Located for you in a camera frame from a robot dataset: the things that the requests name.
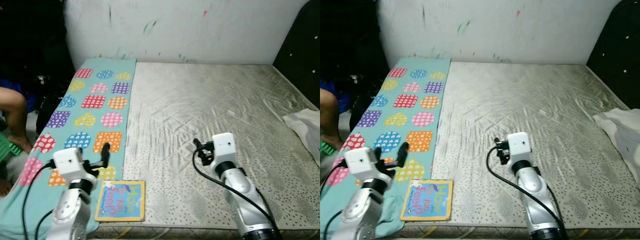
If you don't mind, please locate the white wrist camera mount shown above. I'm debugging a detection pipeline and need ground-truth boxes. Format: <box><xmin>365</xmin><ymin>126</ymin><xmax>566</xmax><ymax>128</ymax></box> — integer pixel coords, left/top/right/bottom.
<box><xmin>52</xmin><ymin>147</ymin><xmax>99</xmax><ymax>184</ymax></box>
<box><xmin>507</xmin><ymin>131</ymin><xmax>531</xmax><ymax>164</ymax></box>
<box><xmin>343</xmin><ymin>146</ymin><xmax>391</xmax><ymax>184</ymax></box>
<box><xmin>212</xmin><ymin>132</ymin><xmax>236</xmax><ymax>164</ymax></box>

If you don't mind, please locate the grey quilted mattress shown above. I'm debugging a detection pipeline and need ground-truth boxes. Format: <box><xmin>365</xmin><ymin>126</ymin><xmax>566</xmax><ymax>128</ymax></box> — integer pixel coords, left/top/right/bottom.
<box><xmin>87</xmin><ymin>62</ymin><xmax>321</xmax><ymax>239</ymax></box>
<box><xmin>400</xmin><ymin>62</ymin><xmax>640</xmax><ymax>239</ymax></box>

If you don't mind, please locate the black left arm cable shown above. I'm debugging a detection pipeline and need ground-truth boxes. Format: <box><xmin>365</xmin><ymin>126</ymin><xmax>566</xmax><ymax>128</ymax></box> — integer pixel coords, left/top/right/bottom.
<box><xmin>322</xmin><ymin>159</ymin><xmax>351</xmax><ymax>240</ymax></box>
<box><xmin>20</xmin><ymin>159</ymin><xmax>56</xmax><ymax>240</ymax></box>

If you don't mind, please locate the dark blue item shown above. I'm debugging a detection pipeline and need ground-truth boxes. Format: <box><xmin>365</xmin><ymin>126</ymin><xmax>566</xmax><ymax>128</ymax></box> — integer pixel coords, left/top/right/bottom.
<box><xmin>0</xmin><ymin>77</ymin><xmax>39</xmax><ymax>114</ymax></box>

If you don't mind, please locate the blue yellow children's book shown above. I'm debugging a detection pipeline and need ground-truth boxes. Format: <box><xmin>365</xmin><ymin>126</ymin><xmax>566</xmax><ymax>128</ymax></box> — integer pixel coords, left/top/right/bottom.
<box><xmin>94</xmin><ymin>179</ymin><xmax>147</xmax><ymax>223</ymax></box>
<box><xmin>399</xmin><ymin>178</ymin><xmax>454</xmax><ymax>222</ymax></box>

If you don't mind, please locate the black tufted headboard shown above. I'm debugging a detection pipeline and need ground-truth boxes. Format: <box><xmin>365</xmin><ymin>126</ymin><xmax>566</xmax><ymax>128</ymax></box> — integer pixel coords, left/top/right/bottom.
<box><xmin>272</xmin><ymin>0</ymin><xmax>321</xmax><ymax>109</ymax></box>
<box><xmin>586</xmin><ymin>0</ymin><xmax>640</xmax><ymax>112</ymax></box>

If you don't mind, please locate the teal blanket with coloured shapes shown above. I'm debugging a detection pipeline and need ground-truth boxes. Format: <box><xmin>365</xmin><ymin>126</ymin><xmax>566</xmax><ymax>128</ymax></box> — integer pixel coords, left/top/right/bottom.
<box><xmin>0</xmin><ymin>57</ymin><xmax>137</xmax><ymax>240</ymax></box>
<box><xmin>320</xmin><ymin>57</ymin><xmax>452</xmax><ymax>240</ymax></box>

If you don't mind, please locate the white pillow with green tree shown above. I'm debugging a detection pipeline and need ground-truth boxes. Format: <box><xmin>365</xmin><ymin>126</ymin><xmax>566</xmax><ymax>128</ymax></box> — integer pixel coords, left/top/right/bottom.
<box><xmin>592</xmin><ymin>108</ymin><xmax>640</xmax><ymax>174</ymax></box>
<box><xmin>282</xmin><ymin>108</ymin><xmax>321</xmax><ymax>167</ymax></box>

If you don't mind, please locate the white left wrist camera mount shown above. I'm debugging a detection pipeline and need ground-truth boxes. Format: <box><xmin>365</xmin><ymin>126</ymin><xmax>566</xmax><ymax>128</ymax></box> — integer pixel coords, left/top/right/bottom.
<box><xmin>343</xmin><ymin>146</ymin><xmax>391</xmax><ymax>184</ymax></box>
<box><xmin>52</xmin><ymin>147</ymin><xmax>99</xmax><ymax>184</ymax></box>

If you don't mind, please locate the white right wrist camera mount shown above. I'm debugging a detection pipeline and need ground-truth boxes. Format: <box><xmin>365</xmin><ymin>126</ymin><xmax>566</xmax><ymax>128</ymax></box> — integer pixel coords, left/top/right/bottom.
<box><xmin>212</xmin><ymin>132</ymin><xmax>236</xmax><ymax>164</ymax></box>
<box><xmin>507</xmin><ymin>131</ymin><xmax>531</xmax><ymax>164</ymax></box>

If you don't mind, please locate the seated person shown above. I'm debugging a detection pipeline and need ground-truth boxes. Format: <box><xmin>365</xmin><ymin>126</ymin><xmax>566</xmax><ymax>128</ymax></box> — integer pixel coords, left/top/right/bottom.
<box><xmin>0</xmin><ymin>86</ymin><xmax>29</xmax><ymax>199</ymax></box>
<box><xmin>320</xmin><ymin>87</ymin><xmax>341</xmax><ymax>152</ymax></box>

